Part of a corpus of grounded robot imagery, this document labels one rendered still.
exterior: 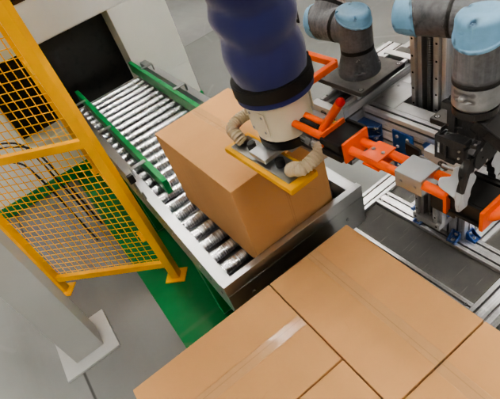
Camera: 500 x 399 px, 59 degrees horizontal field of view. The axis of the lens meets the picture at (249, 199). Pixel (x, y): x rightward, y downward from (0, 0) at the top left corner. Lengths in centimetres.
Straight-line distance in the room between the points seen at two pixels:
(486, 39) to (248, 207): 101
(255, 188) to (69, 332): 132
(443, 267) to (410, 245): 18
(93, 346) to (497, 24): 229
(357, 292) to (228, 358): 50
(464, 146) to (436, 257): 130
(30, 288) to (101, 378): 61
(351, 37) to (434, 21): 77
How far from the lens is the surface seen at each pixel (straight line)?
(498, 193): 93
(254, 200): 154
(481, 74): 76
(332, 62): 144
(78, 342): 250
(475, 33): 73
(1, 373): 291
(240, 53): 112
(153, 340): 244
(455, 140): 85
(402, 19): 89
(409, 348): 149
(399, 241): 216
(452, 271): 206
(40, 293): 223
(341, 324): 154
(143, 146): 272
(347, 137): 110
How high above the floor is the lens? 188
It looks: 41 degrees down
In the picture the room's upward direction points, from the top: 21 degrees counter-clockwise
